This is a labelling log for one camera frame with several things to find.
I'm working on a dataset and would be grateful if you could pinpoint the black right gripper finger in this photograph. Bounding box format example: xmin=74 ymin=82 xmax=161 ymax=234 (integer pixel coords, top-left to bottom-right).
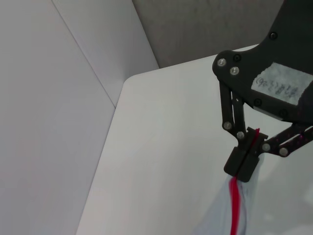
xmin=236 ymin=125 xmax=313 ymax=184
xmin=219 ymin=81 xmax=254 ymax=177

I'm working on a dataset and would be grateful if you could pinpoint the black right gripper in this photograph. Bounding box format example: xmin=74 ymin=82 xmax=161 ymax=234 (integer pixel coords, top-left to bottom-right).
xmin=212 ymin=0 xmax=313 ymax=128

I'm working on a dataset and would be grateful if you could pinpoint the clear document bag red zipper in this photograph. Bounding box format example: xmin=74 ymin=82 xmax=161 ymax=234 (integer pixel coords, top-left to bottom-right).
xmin=193 ymin=127 xmax=267 ymax=235

